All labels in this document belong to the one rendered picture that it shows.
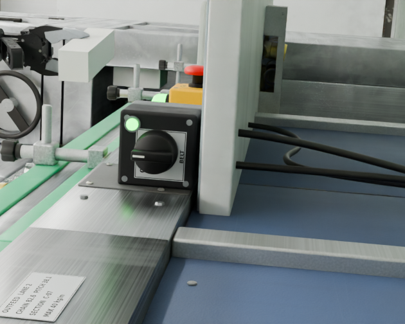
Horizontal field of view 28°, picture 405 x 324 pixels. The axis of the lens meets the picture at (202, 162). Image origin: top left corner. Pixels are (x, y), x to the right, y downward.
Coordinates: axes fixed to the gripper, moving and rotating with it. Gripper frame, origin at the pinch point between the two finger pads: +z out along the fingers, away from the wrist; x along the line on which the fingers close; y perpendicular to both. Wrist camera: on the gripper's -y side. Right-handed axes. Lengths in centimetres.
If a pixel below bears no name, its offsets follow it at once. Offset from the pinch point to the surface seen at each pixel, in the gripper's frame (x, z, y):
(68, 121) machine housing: 38, -22, 68
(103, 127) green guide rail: 1.4, 14.6, -44.3
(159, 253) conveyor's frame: -9, 33, -107
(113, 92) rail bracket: 4.2, 9.5, -13.8
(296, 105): 27, 47, 69
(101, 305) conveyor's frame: -11, 31, -118
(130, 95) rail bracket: 4.5, 12.9, -13.7
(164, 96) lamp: -7, 26, -55
